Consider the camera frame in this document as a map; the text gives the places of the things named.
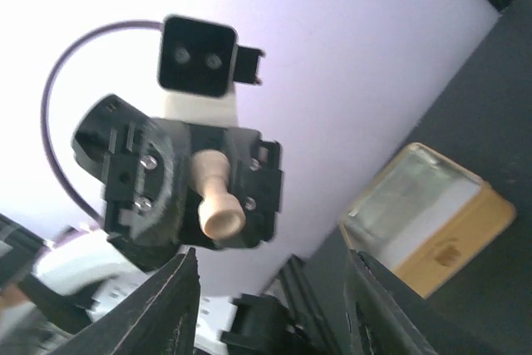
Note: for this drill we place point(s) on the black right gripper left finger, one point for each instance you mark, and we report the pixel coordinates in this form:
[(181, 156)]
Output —
[(158, 318)]

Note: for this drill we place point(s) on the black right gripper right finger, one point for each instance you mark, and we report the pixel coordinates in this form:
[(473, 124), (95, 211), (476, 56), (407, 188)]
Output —
[(376, 322)]

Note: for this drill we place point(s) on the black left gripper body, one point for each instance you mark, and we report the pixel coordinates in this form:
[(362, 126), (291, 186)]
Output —
[(146, 166)]

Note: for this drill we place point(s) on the light wooden pawn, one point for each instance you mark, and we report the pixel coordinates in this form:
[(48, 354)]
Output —
[(220, 214)]

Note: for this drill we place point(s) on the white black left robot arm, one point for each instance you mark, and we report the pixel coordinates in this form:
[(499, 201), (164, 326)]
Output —
[(131, 284)]

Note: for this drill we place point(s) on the metal tray yellow rim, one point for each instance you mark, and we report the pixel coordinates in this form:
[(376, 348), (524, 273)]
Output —
[(425, 217)]

